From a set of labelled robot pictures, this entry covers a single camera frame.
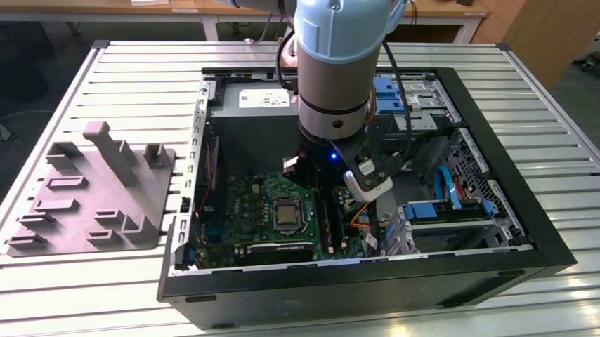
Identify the black PC case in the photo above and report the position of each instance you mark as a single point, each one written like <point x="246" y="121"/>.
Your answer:
<point x="328" y="298"/>

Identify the black graphics card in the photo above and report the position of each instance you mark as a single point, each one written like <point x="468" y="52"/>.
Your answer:
<point x="281" y="253"/>

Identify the hard disk in blue carrier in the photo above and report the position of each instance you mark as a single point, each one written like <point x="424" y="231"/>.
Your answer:
<point x="449" y="212"/>

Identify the grey parts rack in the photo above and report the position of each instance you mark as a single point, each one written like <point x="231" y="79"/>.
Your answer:
<point x="107" y="196"/>

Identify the metal disk bay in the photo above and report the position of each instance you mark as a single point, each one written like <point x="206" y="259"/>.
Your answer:
<point x="449" y="235"/>

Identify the silver CPU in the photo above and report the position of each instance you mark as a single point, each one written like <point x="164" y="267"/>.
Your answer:
<point x="286" y="215"/>

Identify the metal drive cage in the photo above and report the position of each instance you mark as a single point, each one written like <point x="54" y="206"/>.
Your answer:
<point x="426" y="119"/>

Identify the wooden cabinet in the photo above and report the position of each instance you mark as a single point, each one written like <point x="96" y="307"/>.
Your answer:
<point x="553" y="35"/>

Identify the green motherboard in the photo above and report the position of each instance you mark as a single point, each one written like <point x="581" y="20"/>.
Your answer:
<point x="243" y="210"/>

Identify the CPU socket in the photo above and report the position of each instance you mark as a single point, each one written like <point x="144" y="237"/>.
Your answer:
<point x="287" y="229"/>

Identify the blue drive bay latch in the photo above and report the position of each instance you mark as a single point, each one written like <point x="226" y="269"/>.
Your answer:
<point x="389" y="105"/>

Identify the grey power supply unit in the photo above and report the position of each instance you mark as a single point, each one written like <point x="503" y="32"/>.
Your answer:
<point x="253" y="140"/>

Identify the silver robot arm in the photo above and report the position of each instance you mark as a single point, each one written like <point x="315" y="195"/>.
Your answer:
<point x="328" y="87"/>

